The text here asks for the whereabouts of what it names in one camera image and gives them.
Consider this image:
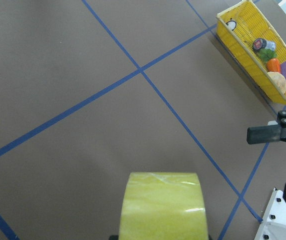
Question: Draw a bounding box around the yellow-green tape roll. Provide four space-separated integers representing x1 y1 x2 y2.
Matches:
118 172 209 240

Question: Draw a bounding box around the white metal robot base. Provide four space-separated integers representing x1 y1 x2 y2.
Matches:
255 188 286 240

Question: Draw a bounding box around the yellow woven basket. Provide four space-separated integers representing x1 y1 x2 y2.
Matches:
217 0 286 105

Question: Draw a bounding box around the tan toy bread roll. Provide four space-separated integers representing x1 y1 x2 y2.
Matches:
267 71 286 94

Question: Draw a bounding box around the orange toy carrot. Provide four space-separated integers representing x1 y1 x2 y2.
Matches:
267 57 281 73

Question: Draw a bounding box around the black round container red lid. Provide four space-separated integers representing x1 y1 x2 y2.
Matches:
252 38 267 51

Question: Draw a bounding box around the white black penguin toy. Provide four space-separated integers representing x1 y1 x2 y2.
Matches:
226 18 237 31

